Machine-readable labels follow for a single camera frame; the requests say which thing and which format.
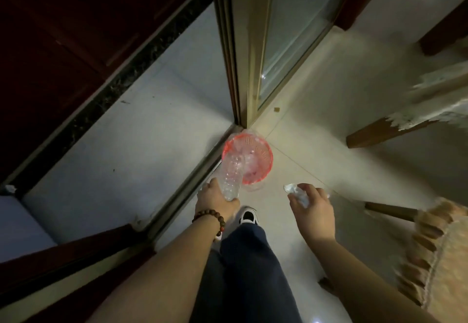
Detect blue jeans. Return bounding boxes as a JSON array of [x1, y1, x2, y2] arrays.
[[190, 224, 302, 323]]

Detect red plastic waste basket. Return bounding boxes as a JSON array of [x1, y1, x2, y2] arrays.
[[222, 133, 274, 185]]

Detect wooden chair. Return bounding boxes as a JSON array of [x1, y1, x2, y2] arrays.
[[318, 202, 419, 296]]

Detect metal sliding door track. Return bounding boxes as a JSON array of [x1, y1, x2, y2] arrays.
[[146, 125, 243, 239]]

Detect white tissue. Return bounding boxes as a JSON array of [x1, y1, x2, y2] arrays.
[[284, 183, 310, 209]]

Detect tan fringed seat cushion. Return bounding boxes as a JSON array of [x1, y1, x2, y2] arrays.
[[396, 197, 468, 323]]

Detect person's right forearm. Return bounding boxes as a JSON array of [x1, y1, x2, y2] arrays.
[[303, 237, 439, 323]]

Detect clear plastic bottle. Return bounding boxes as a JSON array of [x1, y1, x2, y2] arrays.
[[218, 152, 248, 202]]

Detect person's left hand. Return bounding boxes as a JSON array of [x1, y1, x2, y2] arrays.
[[195, 177, 241, 225]]

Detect person's right hand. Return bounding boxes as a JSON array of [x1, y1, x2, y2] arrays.
[[288, 183, 335, 241]]

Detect person's left forearm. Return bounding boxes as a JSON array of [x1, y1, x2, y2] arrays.
[[86, 220, 216, 323]]

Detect brown bead bracelet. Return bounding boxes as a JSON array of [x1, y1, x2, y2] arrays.
[[192, 208, 226, 243]]

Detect gold framed glass sliding door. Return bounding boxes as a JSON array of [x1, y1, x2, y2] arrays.
[[210, 0, 363, 126]]

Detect person's right sneaker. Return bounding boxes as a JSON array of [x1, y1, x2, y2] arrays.
[[239, 206, 258, 227]]

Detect clear plastic bin liner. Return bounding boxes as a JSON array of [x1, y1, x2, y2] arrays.
[[223, 128, 275, 192]]

